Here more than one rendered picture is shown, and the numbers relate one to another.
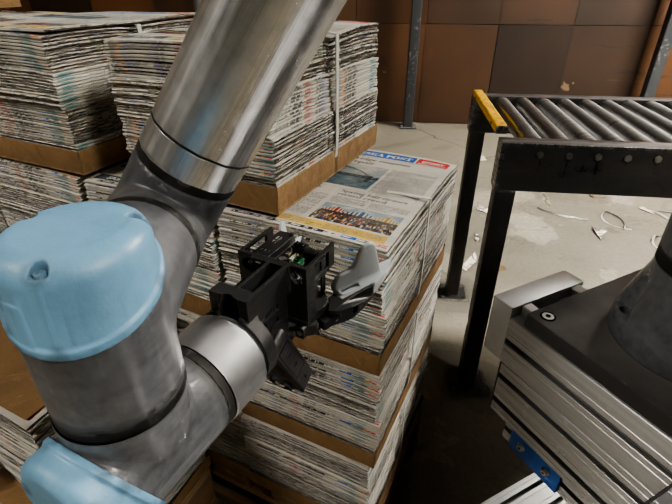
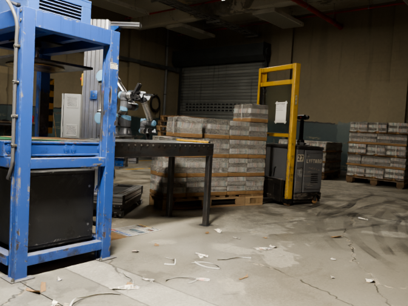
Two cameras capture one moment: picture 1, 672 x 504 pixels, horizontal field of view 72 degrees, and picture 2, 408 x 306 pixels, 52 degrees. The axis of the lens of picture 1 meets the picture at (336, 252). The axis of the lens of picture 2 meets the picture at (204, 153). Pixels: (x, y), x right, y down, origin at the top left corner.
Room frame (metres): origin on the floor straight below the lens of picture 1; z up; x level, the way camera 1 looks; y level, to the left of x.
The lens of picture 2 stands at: (3.67, -3.90, 0.91)
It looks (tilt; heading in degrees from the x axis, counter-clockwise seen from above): 3 degrees down; 122
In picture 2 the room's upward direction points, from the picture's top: 3 degrees clockwise
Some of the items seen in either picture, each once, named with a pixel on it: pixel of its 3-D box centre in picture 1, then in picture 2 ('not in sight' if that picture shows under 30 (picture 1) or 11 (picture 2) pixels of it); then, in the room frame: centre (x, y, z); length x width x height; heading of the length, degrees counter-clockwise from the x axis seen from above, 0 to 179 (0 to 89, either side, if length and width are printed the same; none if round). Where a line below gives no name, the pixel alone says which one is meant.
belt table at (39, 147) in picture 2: not in sight; (33, 145); (1.13, -2.10, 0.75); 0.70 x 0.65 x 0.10; 83
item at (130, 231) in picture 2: not in sight; (135, 229); (1.24, -1.12, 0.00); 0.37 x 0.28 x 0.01; 83
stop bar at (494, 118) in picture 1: (487, 108); (192, 141); (1.34, -0.43, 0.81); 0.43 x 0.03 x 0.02; 173
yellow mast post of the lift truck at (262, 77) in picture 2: not in sight; (259, 130); (1.14, 1.56, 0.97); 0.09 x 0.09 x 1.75; 64
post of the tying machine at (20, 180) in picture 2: not in sight; (22, 145); (1.52, -2.45, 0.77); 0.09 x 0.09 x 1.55; 83
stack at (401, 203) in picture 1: (189, 307); (200, 171); (0.93, 0.37, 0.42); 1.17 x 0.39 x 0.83; 64
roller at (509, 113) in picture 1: (515, 123); not in sight; (1.32, -0.51, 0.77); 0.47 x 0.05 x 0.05; 173
